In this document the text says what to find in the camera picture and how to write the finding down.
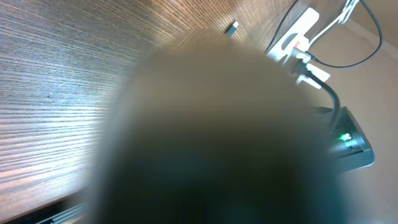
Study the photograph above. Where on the white USB charger plug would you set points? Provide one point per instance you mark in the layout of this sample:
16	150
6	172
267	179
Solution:
306	71

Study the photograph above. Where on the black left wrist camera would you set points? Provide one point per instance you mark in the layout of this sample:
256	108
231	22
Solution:
350	148

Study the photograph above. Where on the white power strip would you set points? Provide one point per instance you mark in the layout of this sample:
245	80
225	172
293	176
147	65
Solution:
294	36

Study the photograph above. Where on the smartphone with teal screen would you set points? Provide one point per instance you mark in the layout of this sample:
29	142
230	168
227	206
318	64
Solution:
208	130

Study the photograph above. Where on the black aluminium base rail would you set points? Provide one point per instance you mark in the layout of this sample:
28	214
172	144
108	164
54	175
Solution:
56	213

